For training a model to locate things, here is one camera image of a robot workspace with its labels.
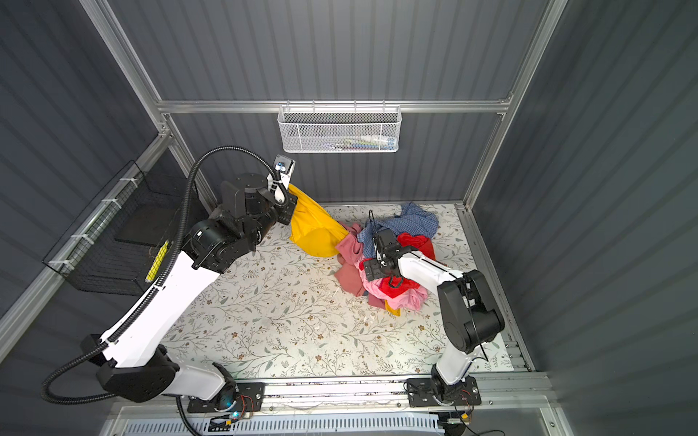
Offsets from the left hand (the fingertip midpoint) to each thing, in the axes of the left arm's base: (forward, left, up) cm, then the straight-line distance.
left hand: (280, 184), depth 63 cm
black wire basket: (-3, +46, -16) cm, 49 cm away
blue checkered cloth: (+18, -41, -35) cm, 57 cm away
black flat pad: (+5, +43, -17) cm, 46 cm away
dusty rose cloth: (0, -16, -42) cm, 45 cm away
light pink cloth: (-12, -36, -41) cm, 56 cm away
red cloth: (-8, -32, -39) cm, 51 cm away
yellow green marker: (-8, +34, -17) cm, 39 cm away
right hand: (0, -29, -39) cm, 49 cm away
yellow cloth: (-2, -6, -14) cm, 15 cm away
